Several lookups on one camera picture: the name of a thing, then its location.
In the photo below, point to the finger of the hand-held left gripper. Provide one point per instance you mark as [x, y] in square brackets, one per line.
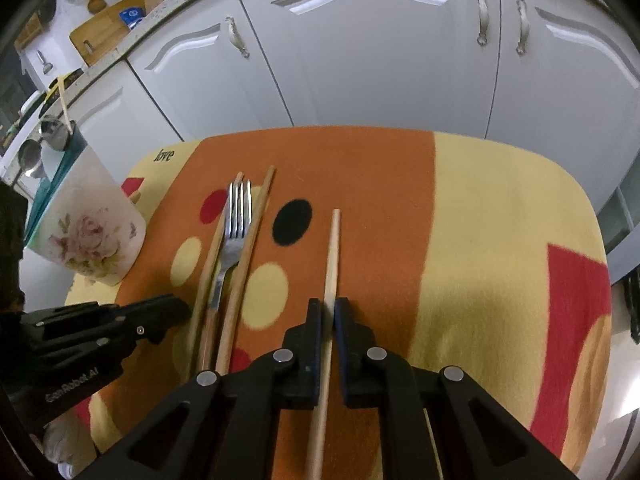
[157, 316]

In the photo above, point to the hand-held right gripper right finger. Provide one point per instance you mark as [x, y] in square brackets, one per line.
[344, 355]

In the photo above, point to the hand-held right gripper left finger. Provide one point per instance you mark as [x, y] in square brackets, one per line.
[311, 355]

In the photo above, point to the light bamboo chopstick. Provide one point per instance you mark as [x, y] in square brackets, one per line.
[332, 260]
[65, 105]

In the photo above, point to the floral plastic cup blue rim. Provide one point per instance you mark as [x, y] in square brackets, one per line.
[90, 220]

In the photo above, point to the metal spoon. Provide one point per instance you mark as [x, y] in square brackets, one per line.
[54, 132]
[31, 156]

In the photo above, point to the person's left hand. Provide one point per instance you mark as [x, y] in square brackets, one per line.
[70, 442]

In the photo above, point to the brown wooden chopstick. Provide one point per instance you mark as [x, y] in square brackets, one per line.
[250, 250]
[215, 260]

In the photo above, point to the orange yellow red blanket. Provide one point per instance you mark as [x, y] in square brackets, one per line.
[475, 260]

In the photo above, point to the white cabinet door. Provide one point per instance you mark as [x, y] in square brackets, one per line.
[575, 90]
[125, 125]
[210, 90]
[380, 60]

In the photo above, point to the yellow black casserole pot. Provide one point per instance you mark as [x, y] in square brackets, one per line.
[65, 82]

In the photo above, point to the wooden cutting board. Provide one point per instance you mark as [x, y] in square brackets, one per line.
[100, 32]

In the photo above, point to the glass pane door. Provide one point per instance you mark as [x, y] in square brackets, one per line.
[620, 210]

